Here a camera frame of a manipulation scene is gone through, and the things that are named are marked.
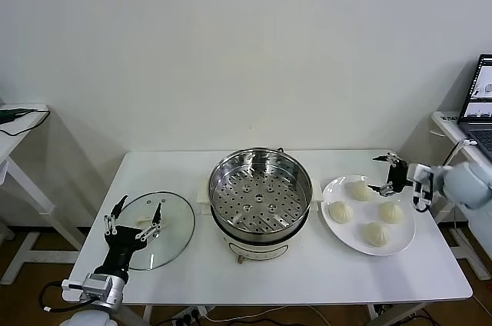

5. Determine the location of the white side table with laptop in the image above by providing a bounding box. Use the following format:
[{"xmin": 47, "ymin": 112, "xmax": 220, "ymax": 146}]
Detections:
[{"xmin": 430, "ymin": 110, "xmax": 492, "ymax": 281}]

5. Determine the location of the round glass pot lid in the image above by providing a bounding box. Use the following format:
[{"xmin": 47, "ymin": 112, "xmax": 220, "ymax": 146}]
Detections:
[{"xmin": 108, "ymin": 190, "xmax": 196, "ymax": 271}]

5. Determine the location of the laptop charger cable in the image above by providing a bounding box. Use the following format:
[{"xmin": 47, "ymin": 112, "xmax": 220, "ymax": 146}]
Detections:
[{"xmin": 445, "ymin": 138, "xmax": 477, "ymax": 168}]

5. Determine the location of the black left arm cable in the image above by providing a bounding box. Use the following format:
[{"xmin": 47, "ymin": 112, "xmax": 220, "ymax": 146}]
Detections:
[{"xmin": 41, "ymin": 282, "xmax": 84, "ymax": 314}]

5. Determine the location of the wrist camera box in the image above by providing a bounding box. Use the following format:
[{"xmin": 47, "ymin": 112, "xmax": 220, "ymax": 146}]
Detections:
[
  {"xmin": 61, "ymin": 272, "xmax": 115, "ymax": 301},
  {"xmin": 407, "ymin": 163, "xmax": 435, "ymax": 212}
]

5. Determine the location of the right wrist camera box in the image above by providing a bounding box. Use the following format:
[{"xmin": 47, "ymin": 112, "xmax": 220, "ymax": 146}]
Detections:
[{"xmin": 407, "ymin": 163, "xmax": 435, "ymax": 212}]

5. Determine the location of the white steamed baozi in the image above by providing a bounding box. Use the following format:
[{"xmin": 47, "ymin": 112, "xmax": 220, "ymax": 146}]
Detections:
[
  {"xmin": 347, "ymin": 181, "xmax": 376, "ymax": 203},
  {"xmin": 364, "ymin": 221, "xmax": 392, "ymax": 248},
  {"xmin": 378, "ymin": 201, "xmax": 406, "ymax": 225},
  {"xmin": 328, "ymin": 201, "xmax": 355, "ymax": 225}
]

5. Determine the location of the white ceramic plate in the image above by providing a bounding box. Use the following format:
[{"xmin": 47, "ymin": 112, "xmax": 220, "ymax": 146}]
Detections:
[{"xmin": 321, "ymin": 175, "xmax": 417, "ymax": 257}]

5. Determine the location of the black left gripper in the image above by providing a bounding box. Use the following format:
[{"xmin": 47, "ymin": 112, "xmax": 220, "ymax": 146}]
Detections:
[{"xmin": 101, "ymin": 195, "xmax": 163, "ymax": 278}]

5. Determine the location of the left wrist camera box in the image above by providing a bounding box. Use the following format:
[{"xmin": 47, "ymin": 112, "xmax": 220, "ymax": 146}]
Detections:
[{"xmin": 61, "ymin": 272, "xmax": 115, "ymax": 301}]

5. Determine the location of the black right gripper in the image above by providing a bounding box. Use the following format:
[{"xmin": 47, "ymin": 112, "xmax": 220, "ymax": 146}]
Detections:
[{"xmin": 367, "ymin": 153, "xmax": 410, "ymax": 197}]

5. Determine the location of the green hand tool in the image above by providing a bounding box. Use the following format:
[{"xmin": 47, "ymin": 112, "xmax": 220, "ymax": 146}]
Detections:
[{"xmin": 0, "ymin": 108, "xmax": 22, "ymax": 124}]

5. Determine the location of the grey open laptop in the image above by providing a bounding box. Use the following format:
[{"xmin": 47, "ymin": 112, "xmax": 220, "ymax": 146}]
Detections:
[{"xmin": 457, "ymin": 53, "xmax": 492, "ymax": 155}]

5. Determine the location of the white power strip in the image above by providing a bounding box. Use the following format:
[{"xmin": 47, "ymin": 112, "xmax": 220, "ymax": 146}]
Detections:
[{"xmin": 171, "ymin": 304, "xmax": 216, "ymax": 323}]

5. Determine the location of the perforated steel steamer basket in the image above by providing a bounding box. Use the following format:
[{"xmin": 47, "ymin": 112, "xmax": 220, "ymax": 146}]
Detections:
[{"xmin": 196, "ymin": 148, "xmax": 324, "ymax": 235}]

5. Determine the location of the thin black tool cable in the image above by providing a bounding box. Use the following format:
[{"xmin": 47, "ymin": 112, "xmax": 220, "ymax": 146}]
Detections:
[{"xmin": 0, "ymin": 108, "xmax": 52, "ymax": 137}]

